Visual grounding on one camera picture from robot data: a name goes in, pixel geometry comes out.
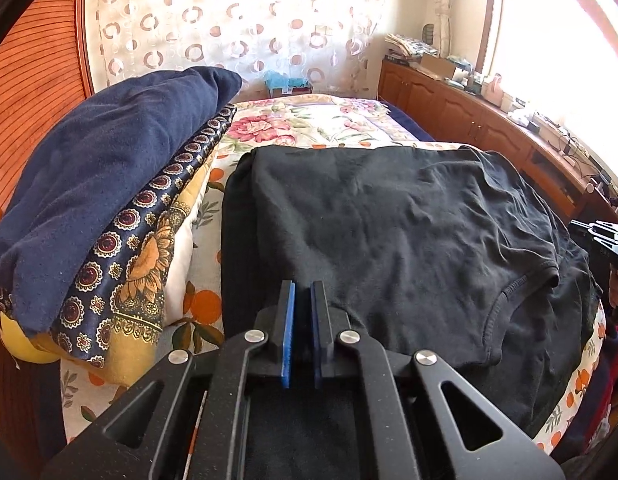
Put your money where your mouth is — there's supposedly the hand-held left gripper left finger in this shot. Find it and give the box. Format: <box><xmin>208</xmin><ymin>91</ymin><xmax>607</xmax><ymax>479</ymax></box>
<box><xmin>41</xmin><ymin>280</ymin><xmax>297</xmax><ymax>480</ymax></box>

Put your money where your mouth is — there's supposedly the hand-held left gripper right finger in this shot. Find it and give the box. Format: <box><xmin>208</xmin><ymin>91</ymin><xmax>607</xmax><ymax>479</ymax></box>
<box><xmin>311</xmin><ymin>280</ymin><xmax>564</xmax><ymax>480</ymax></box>

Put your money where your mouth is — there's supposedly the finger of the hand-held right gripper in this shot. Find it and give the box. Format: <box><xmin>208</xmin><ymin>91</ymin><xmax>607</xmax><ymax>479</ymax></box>
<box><xmin>570</xmin><ymin>219</ymin><xmax>618</xmax><ymax>250</ymax></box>

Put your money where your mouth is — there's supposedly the black t-shirt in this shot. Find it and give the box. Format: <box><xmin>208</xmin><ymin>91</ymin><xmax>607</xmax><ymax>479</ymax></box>
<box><xmin>220</xmin><ymin>142</ymin><xmax>604</xmax><ymax>480</ymax></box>

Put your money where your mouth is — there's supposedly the blue gold patterned folded cloth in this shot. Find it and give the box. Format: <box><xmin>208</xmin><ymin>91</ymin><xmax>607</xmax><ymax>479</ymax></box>
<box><xmin>0</xmin><ymin>102</ymin><xmax>238</xmax><ymax>386</ymax></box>

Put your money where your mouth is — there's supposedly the wooden side cabinet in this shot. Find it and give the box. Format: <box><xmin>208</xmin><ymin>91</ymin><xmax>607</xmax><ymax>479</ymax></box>
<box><xmin>379</xmin><ymin>57</ymin><xmax>618</xmax><ymax>226</ymax></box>

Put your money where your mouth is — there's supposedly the window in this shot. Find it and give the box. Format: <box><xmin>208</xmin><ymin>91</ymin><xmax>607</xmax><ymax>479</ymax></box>
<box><xmin>481</xmin><ymin>0</ymin><xmax>618</xmax><ymax>181</ymax></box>

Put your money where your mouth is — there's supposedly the navy bed cover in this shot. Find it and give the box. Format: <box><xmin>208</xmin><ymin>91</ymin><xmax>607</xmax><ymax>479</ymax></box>
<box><xmin>389</xmin><ymin>105</ymin><xmax>437</xmax><ymax>142</ymax></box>

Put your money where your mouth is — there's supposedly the floral quilt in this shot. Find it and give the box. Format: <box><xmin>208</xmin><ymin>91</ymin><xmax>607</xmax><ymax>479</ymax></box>
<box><xmin>221</xmin><ymin>92</ymin><xmax>470</xmax><ymax>153</ymax></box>

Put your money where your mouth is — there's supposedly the cardboard box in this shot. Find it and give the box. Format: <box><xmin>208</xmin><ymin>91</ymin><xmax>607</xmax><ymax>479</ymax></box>
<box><xmin>419</xmin><ymin>54</ymin><xmax>454</xmax><ymax>81</ymax></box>

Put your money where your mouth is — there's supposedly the navy folded cloth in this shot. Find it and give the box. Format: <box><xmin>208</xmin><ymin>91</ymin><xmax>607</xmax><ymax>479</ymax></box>
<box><xmin>0</xmin><ymin>66</ymin><xmax>244</xmax><ymax>338</ymax></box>

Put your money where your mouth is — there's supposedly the stack of folded printed cloth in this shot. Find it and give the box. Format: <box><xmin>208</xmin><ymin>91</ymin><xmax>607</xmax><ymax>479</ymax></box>
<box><xmin>385</xmin><ymin>34</ymin><xmax>440</xmax><ymax>58</ymax></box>

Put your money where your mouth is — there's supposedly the white window curtain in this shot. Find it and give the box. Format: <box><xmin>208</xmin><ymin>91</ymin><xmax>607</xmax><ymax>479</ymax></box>
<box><xmin>429</xmin><ymin>0</ymin><xmax>452</xmax><ymax>56</ymax></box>

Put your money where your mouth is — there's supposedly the yellow plush toy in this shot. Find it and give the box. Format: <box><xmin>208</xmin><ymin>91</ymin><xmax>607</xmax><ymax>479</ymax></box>
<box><xmin>0</xmin><ymin>310</ymin><xmax>54</xmax><ymax>365</ymax></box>

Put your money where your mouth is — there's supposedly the sheer circle-pattern curtain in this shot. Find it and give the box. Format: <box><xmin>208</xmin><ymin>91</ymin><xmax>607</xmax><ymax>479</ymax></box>
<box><xmin>86</xmin><ymin>0</ymin><xmax>390</xmax><ymax>101</ymax></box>

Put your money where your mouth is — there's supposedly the wooden slatted wardrobe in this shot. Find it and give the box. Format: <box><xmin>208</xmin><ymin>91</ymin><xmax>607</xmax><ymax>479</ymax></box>
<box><xmin>0</xmin><ymin>0</ymin><xmax>97</xmax><ymax>466</ymax></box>

